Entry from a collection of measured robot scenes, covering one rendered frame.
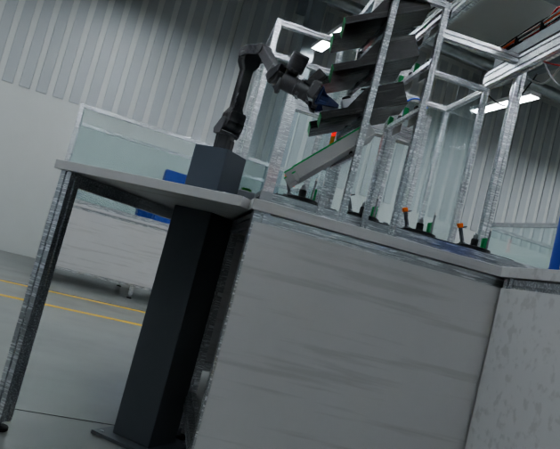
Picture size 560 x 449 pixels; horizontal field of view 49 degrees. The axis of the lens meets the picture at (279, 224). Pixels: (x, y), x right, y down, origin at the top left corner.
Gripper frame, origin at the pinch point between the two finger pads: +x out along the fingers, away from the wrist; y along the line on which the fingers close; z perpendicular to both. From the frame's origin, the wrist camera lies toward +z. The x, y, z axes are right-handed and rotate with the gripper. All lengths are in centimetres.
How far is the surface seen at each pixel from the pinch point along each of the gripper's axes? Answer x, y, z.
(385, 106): 16.5, -3.0, 6.8
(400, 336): 51, -25, -54
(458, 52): 48, 814, 366
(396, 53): 11.8, -2.5, 23.7
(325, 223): 18, -31, -36
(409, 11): 8.7, -2.0, 38.0
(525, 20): 117, 796, 451
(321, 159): 7.0, -5.2, -17.6
